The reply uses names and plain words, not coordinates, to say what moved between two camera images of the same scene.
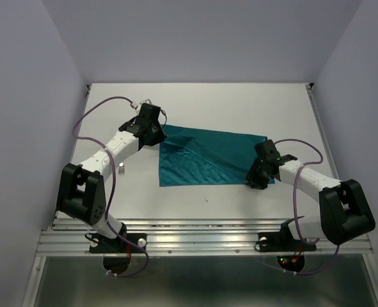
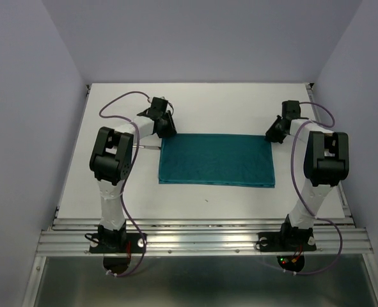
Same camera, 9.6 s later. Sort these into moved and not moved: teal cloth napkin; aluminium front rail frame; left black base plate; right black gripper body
Moved: right black gripper body
Not moved: aluminium front rail frame; left black base plate; teal cloth napkin
